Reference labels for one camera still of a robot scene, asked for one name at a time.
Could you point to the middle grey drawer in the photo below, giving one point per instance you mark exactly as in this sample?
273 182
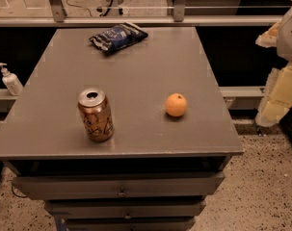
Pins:
126 208

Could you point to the bottom grey drawer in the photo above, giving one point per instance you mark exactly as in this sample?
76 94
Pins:
134 224

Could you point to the top grey drawer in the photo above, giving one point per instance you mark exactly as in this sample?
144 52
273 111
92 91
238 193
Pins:
119 186

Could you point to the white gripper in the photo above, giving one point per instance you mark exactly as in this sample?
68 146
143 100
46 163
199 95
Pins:
290 36

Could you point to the metal railing frame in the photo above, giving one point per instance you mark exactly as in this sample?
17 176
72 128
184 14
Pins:
98 13

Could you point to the grey drawer cabinet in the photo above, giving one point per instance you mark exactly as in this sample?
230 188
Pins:
44 135

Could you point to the blue chip bag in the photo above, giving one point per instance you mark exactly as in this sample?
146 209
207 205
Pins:
118 37

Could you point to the grey drawer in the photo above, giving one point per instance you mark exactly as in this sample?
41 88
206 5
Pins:
126 208
134 224
119 186

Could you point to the white pump bottle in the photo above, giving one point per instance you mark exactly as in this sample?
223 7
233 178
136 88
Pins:
11 81

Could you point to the orange soda can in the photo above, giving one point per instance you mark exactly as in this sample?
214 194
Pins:
95 112

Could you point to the orange fruit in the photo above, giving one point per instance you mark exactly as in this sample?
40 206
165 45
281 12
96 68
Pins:
176 105

